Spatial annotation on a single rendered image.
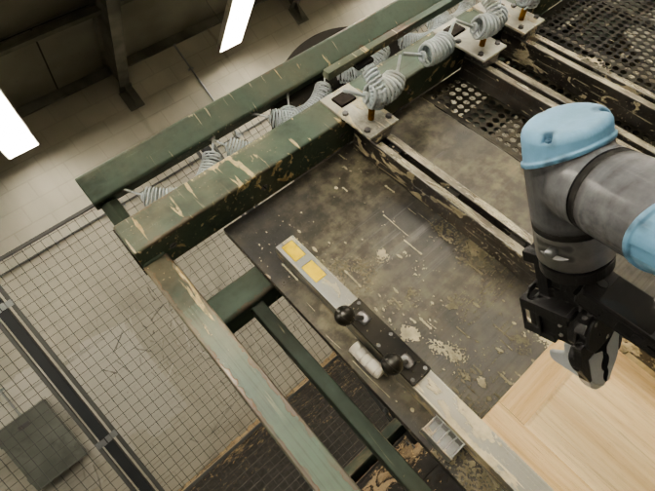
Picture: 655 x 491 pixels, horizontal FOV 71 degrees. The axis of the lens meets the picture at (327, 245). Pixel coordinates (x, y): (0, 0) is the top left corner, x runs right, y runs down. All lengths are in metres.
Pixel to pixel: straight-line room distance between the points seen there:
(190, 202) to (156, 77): 5.09
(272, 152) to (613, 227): 0.87
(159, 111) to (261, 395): 5.25
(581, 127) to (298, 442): 0.67
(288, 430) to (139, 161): 1.00
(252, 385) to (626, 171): 0.71
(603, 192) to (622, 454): 0.69
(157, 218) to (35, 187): 4.74
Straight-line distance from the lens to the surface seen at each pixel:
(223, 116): 1.65
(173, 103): 6.01
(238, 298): 1.08
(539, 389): 1.00
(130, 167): 1.58
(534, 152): 0.44
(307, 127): 1.20
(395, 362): 0.80
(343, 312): 0.83
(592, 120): 0.45
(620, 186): 0.41
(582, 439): 1.01
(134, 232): 1.08
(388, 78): 1.16
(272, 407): 0.90
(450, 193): 1.11
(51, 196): 5.74
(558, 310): 0.57
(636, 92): 1.55
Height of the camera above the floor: 1.74
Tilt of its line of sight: 6 degrees down
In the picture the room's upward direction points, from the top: 35 degrees counter-clockwise
